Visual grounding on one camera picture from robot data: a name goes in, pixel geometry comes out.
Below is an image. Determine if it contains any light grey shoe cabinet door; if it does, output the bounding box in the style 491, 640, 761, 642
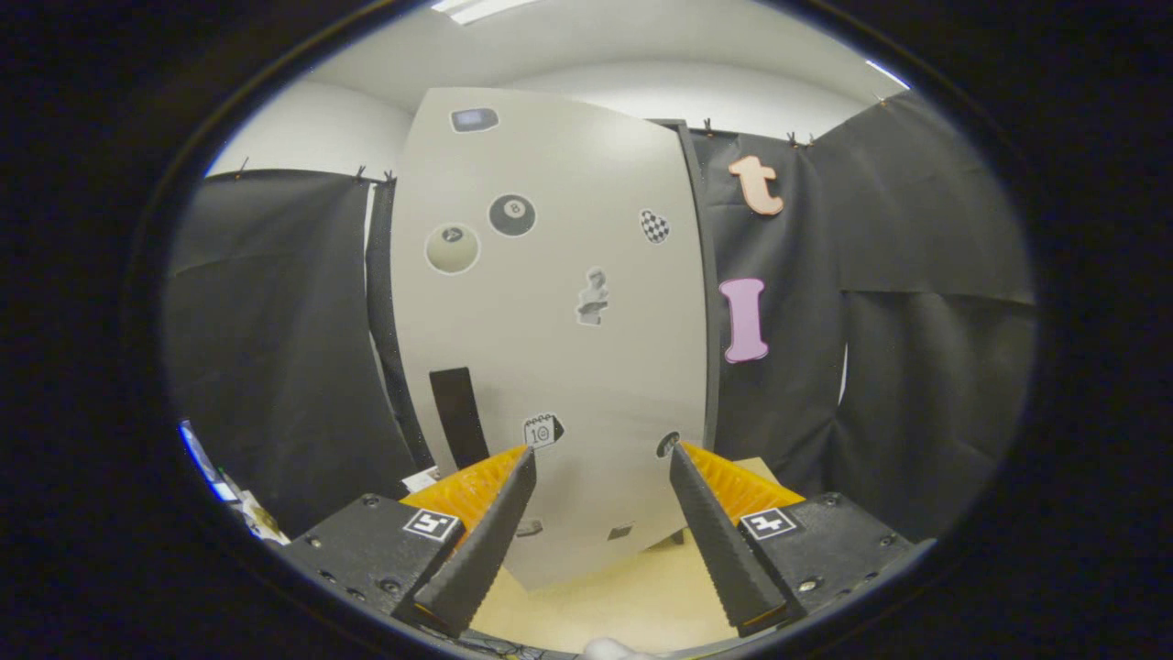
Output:
389, 87, 711, 592

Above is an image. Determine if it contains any long ceiling light panel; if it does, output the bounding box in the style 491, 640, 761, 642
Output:
431, 0, 542, 26

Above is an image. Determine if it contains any white box with dark spots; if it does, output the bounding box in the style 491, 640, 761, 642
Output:
236, 489, 292, 547

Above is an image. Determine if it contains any black door handle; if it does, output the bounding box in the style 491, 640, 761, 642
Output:
429, 367, 491, 473

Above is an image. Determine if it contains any dark grey shoe cabinet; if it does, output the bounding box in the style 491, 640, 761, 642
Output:
649, 117, 725, 551

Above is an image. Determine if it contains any black backdrop cloth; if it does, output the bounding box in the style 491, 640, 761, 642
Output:
163, 90, 1038, 542

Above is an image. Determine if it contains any blue and white printed card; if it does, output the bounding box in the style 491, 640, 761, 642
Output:
179, 420, 241, 503

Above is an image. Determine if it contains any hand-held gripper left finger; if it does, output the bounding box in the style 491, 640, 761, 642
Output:
275, 445, 538, 638

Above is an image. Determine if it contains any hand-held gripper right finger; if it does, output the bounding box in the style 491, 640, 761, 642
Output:
669, 440, 936, 638

